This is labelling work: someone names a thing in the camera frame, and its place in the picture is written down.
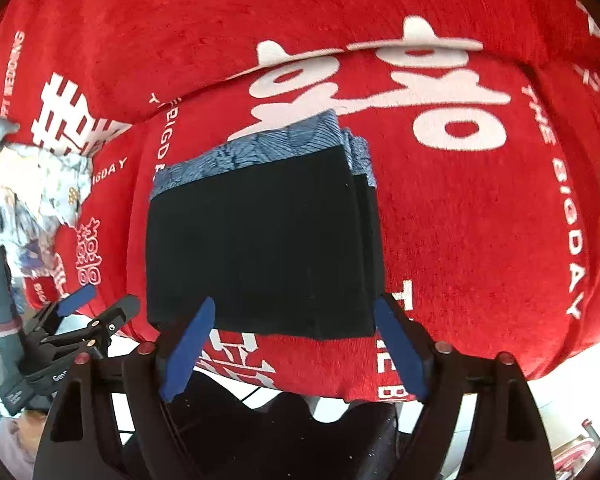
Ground dark cloth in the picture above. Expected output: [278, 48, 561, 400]
[125, 375, 408, 480]

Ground red printed blanket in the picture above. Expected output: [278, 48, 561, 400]
[0, 0, 600, 403]

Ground black pants with blue waistband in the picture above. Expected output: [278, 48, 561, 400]
[145, 109, 386, 341]

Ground light floral cloth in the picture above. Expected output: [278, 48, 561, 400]
[0, 142, 93, 281]

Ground person's left forearm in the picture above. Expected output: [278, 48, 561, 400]
[0, 407, 43, 471]

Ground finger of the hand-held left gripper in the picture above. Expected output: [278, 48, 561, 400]
[40, 295, 141, 361]
[22, 285, 98, 341]

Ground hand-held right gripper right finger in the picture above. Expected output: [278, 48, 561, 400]
[375, 294, 556, 480]

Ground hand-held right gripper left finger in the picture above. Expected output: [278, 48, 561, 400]
[32, 297, 216, 480]

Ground red white object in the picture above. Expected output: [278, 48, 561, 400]
[552, 420, 600, 476]

